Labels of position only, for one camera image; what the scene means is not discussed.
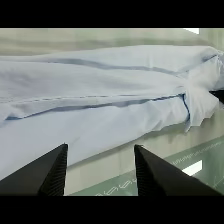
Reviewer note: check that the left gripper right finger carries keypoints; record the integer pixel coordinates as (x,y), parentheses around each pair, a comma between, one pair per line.
(160,176)

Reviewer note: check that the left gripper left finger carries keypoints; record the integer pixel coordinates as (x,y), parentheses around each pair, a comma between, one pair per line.
(40,176)

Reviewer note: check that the light blue shirt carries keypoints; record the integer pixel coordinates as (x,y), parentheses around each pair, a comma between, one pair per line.
(100,100)

